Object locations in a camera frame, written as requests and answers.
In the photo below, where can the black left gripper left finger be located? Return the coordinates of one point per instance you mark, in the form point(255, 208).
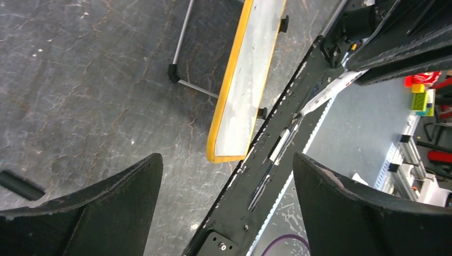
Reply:
point(111, 217)

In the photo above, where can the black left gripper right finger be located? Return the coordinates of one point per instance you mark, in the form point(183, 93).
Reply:
point(344, 217)

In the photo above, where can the black marker cap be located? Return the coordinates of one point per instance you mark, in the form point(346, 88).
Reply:
point(20, 186)

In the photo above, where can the yellow framed whiteboard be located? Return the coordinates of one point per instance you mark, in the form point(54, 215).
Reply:
point(244, 81)

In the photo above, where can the black whiteboard stand foot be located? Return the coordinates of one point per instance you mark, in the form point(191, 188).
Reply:
point(283, 27)
point(262, 113)

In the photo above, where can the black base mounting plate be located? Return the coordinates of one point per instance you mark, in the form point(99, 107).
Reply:
point(244, 204)

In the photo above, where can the slotted cable duct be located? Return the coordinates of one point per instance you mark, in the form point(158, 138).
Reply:
point(290, 177)

